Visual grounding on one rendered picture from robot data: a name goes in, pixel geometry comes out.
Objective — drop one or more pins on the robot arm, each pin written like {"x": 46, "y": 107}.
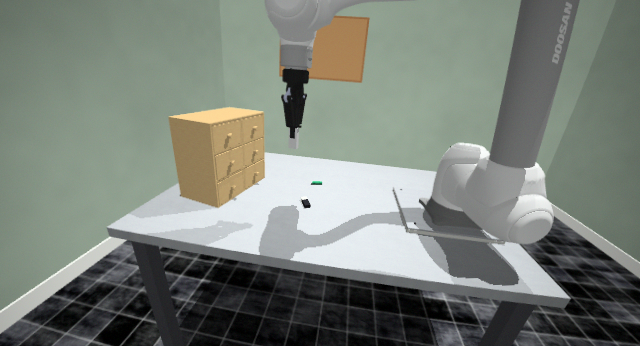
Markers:
{"x": 504, "y": 194}

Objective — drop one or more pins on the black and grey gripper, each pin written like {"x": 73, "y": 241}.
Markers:
{"x": 294, "y": 107}

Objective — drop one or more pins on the wooden drawer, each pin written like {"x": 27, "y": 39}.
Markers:
{"x": 250, "y": 132}
{"x": 253, "y": 151}
{"x": 250, "y": 171}
{"x": 227, "y": 188}
{"x": 224, "y": 163}
{"x": 222, "y": 137}

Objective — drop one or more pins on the tan chest of drawers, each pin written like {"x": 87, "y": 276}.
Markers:
{"x": 194, "y": 152}

